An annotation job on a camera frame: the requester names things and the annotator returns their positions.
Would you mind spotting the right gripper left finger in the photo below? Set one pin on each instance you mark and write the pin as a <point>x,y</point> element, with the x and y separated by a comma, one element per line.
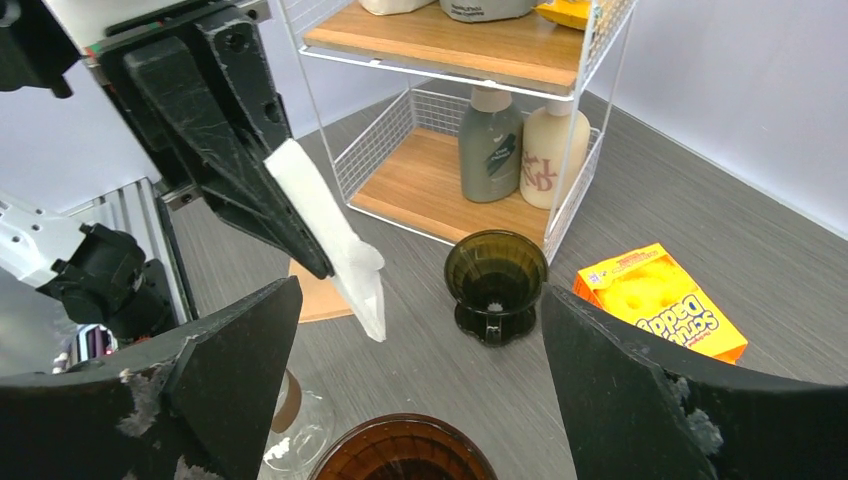
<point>193,403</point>

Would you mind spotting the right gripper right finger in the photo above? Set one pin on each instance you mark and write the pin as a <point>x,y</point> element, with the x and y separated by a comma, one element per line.
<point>636,406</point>

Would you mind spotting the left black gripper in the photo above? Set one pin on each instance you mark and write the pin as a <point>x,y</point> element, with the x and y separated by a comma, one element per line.
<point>192,81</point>

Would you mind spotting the amber brown glass dripper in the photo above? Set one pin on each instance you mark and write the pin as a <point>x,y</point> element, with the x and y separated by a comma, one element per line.
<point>404,446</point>

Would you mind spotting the white paper coffee filter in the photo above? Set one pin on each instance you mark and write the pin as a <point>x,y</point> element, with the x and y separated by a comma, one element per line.
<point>356,264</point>

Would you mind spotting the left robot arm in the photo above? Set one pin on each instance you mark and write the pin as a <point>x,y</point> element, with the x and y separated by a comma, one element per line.
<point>99,275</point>

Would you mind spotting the brown paper coffee filter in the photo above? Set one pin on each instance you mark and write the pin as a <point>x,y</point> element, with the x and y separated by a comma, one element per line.
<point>321,301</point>

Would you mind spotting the dark green glass dripper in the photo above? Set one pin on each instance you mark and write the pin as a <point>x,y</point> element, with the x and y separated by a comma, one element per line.
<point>496,278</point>

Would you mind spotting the clear glass carafe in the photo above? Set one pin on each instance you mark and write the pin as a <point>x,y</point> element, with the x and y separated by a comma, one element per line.
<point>302,428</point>

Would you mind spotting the orange sponge box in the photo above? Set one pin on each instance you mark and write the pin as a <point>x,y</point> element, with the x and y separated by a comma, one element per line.
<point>650,290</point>

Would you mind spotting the white cup on shelf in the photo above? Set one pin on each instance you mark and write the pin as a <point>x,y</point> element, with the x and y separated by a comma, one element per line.
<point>393,7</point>

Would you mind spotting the cream pump bottle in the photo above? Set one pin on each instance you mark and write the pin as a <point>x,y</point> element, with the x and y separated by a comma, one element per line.
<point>554,149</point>

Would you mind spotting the cartoon printed round tin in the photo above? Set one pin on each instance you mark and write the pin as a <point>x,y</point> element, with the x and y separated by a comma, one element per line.
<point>478,11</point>

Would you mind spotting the grey green pump bottle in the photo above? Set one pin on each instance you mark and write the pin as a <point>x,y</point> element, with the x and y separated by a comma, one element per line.
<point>490,146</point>

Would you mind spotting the yellow snack bag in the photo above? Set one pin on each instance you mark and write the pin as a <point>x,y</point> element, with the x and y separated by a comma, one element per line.
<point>572,14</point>

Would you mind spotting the white wire wooden shelf rack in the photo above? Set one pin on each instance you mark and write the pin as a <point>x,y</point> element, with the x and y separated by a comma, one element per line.
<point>413,75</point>

